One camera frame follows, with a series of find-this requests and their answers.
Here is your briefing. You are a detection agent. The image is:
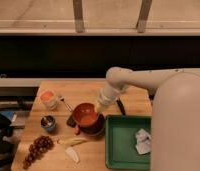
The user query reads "orange bowl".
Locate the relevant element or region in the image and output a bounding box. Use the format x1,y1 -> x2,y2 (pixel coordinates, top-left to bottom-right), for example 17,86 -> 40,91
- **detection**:
73,103 -> 99,127

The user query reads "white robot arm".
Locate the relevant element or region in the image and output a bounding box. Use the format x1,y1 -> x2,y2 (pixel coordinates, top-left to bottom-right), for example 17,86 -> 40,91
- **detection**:
96,67 -> 200,171

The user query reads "metal spoon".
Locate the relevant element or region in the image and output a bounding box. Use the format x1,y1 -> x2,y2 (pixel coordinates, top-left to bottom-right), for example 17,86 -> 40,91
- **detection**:
59,96 -> 73,112

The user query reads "purple bowl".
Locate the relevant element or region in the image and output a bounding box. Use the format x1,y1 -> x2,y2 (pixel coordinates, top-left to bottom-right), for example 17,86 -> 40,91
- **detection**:
79,114 -> 105,136

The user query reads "small orange carrot piece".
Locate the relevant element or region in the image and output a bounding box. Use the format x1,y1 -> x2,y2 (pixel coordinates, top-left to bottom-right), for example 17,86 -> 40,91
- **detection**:
73,127 -> 80,135

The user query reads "blue metal cup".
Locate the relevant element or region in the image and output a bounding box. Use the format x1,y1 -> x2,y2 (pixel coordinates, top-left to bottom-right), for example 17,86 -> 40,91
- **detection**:
41,115 -> 56,132

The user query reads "crumpled white cloth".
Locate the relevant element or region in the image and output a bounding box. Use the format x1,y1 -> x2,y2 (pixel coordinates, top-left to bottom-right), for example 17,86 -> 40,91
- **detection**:
135,129 -> 151,155

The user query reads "green plastic tray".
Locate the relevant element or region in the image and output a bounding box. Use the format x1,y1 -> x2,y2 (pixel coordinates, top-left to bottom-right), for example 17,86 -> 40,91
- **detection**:
105,115 -> 151,171

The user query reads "white plastic knife piece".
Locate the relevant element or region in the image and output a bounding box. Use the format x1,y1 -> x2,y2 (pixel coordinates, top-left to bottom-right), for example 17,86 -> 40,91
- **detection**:
65,147 -> 80,163

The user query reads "bunch of red grapes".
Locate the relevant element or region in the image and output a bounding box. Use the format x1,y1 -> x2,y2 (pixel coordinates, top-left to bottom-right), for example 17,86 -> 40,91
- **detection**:
23,135 -> 54,169

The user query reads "black object at left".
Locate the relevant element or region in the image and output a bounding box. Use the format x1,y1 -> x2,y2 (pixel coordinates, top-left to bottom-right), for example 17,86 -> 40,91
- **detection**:
0,114 -> 14,168

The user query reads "black handled brush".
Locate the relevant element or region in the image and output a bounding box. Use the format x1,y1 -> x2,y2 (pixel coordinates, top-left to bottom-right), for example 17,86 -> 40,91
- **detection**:
116,99 -> 126,116

